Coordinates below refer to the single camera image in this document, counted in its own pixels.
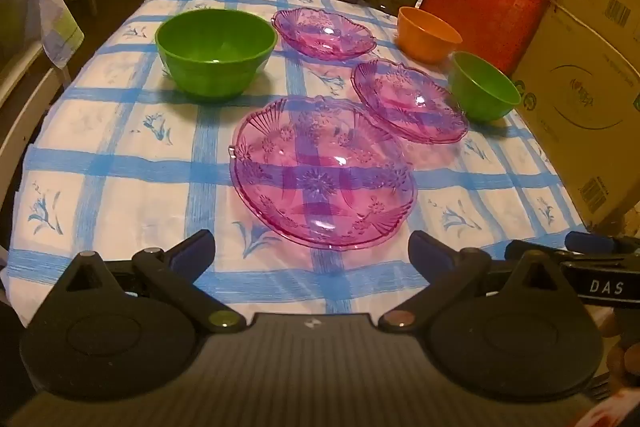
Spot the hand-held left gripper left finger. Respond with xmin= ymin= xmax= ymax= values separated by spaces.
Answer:
xmin=52 ymin=229 xmax=248 ymax=334

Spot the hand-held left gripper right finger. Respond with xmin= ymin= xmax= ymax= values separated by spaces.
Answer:
xmin=378 ymin=231 xmax=577 ymax=333

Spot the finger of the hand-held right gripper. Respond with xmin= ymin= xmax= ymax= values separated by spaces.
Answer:
xmin=566 ymin=230 xmax=640 ymax=255
xmin=504 ymin=240 xmax=568 ymax=264

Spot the large pink patterned plate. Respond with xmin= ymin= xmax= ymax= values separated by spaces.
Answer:
xmin=229 ymin=95 xmax=419 ymax=252

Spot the small pink patterned plate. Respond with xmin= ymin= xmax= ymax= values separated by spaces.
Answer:
xmin=271 ymin=7 xmax=377 ymax=60
xmin=351 ymin=59 xmax=470 ymax=146

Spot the small green bowl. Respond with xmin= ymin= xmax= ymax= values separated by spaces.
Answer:
xmin=447 ymin=51 xmax=522 ymax=122

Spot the large green bowl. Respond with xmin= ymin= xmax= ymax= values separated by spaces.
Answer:
xmin=154 ymin=9 xmax=279 ymax=100

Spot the orange bowl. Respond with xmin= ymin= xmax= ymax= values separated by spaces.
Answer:
xmin=397 ymin=6 xmax=463 ymax=62

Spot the person's right hand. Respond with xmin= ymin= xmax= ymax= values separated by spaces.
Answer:
xmin=600 ymin=307 xmax=640 ymax=390

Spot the blue checked tablecloth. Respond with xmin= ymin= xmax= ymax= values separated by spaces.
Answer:
xmin=0 ymin=0 xmax=593 ymax=333

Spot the brown cardboard box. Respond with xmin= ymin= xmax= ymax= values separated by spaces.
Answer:
xmin=510 ymin=0 xmax=640 ymax=235

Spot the red tote bag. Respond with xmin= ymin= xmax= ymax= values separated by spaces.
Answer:
xmin=418 ymin=0 xmax=553 ymax=78

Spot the white wooden furniture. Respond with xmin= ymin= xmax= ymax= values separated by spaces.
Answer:
xmin=0 ymin=0 xmax=97 ymax=208

